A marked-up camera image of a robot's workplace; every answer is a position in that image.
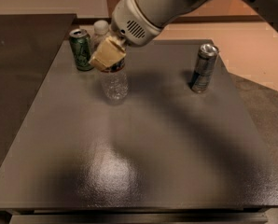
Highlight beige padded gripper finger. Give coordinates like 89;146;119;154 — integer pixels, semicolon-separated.
90;35;126;71

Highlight silver blue energy drink can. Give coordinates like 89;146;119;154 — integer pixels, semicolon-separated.
190;43;219;93

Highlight green soda can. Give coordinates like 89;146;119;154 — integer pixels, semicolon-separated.
69;28;92;71

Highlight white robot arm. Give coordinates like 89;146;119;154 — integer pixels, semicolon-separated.
90;0;278;71

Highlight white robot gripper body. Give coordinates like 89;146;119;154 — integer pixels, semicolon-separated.
111;0;162;47

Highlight clear plastic water bottle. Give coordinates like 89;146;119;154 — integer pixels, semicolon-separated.
91;20;129;101

